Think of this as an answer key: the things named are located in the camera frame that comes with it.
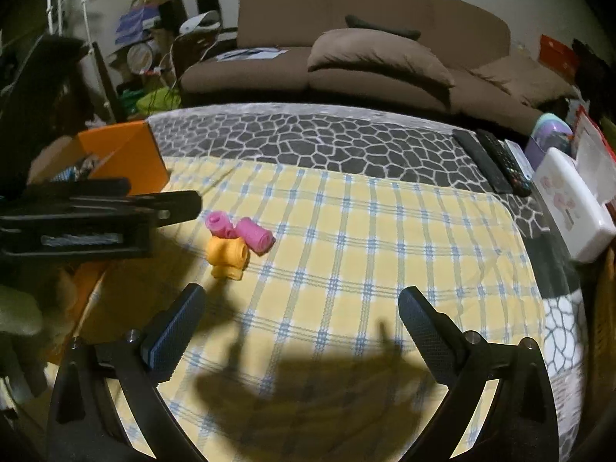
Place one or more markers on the round white fan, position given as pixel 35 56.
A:
pixel 141 57

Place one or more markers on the white tissue box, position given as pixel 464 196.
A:
pixel 572 202

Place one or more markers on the flat brown pillow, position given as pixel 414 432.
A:
pixel 524 77

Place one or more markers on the large brown pillow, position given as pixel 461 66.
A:
pixel 375 55

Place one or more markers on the papers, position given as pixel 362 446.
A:
pixel 250 54

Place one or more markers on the white handheld appliance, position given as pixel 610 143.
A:
pixel 199 21

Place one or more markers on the brown sofa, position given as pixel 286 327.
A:
pixel 284 9

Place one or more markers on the dark small cushion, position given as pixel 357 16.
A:
pixel 380 26

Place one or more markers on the white remote control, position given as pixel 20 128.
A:
pixel 519 154

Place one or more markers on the yellow plaid cloth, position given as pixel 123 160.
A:
pixel 361 260

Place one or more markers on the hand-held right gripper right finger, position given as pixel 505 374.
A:
pixel 426 332

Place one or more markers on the orange cardboard box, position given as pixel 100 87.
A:
pixel 134 159

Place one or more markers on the red cardboard box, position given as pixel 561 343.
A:
pixel 558 55

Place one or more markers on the black remote control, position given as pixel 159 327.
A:
pixel 481 159
pixel 505 163

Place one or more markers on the black speaker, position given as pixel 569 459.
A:
pixel 172 13
pixel 208 1

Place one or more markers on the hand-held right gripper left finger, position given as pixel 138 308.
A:
pixel 175 327

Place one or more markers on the yellow thread spool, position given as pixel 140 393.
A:
pixel 228 249
pixel 228 270

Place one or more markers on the purple round container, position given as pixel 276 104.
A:
pixel 548 139

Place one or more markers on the red and white packet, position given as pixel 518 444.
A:
pixel 596 154

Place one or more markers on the green plastic bag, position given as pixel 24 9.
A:
pixel 154 101

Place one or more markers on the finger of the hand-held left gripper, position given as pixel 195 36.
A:
pixel 175 204

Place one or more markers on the white metal rack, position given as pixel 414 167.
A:
pixel 86 14

